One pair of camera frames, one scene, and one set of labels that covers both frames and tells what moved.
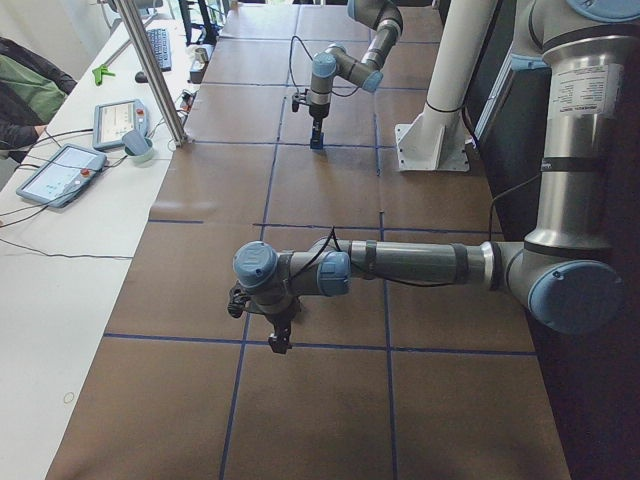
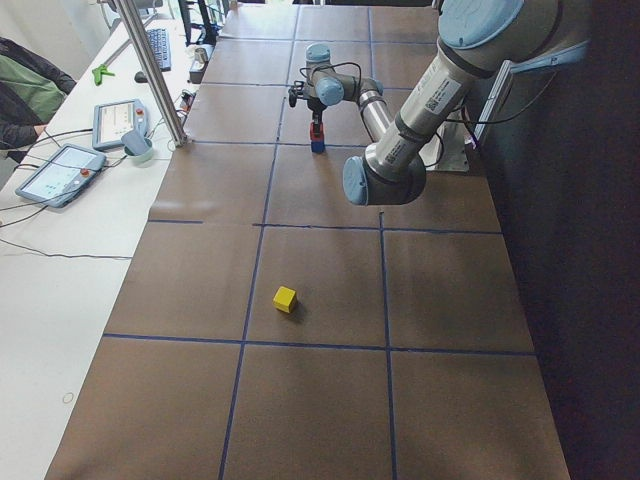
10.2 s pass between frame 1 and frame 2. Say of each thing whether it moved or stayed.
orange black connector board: stayed
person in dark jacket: stayed
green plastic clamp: stayed
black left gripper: moved
